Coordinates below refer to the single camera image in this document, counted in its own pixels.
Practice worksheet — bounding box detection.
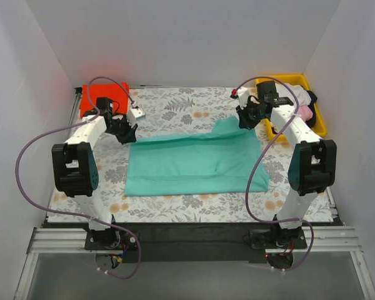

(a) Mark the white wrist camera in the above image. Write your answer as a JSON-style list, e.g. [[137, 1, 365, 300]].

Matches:
[[230, 87, 251, 109], [126, 107, 146, 128]]

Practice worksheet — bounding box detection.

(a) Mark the teal t shirt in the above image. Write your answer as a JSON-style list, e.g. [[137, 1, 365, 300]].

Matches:
[[124, 116, 269, 196]]

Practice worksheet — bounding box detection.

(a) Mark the folded orange t shirt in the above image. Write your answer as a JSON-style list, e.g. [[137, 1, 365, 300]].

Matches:
[[79, 83, 129, 118]]

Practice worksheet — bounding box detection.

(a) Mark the white t shirt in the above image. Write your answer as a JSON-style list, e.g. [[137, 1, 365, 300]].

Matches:
[[276, 83, 311, 106]]

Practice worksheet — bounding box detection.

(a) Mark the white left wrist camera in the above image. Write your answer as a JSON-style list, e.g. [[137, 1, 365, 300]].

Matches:
[[126, 107, 146, 128]]

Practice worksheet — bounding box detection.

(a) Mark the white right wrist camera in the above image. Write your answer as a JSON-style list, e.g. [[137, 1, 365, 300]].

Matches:
[[230, 87, 251, 109]]

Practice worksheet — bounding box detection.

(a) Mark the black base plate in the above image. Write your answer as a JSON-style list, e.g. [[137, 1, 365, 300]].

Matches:
[[84, 221, 309, 263]]

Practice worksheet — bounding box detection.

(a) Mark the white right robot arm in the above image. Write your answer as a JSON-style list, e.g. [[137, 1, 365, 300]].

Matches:
[[231, 76, 337, 249]]

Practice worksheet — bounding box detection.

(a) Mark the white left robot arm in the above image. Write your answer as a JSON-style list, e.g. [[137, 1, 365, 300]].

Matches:
[[51, 97, 142, 250]]

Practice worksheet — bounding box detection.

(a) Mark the pink t shirt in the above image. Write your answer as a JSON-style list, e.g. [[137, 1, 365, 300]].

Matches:
[[297, 106, 313, 122]]

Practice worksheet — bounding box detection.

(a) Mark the aluminium rail frame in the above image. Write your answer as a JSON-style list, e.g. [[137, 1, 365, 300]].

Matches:
[[14, 226, 375, 299]]

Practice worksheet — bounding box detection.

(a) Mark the yellow plastic bin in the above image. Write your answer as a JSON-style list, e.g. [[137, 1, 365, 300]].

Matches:
[[254, 74, 328, 143]]

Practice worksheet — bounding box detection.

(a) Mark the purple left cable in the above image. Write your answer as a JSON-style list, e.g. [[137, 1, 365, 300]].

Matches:
[[14, 76, 142, 279]]

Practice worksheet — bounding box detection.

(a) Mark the black t shirt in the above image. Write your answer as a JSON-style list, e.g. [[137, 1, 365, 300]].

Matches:
[[306, 90, 318, 128]]

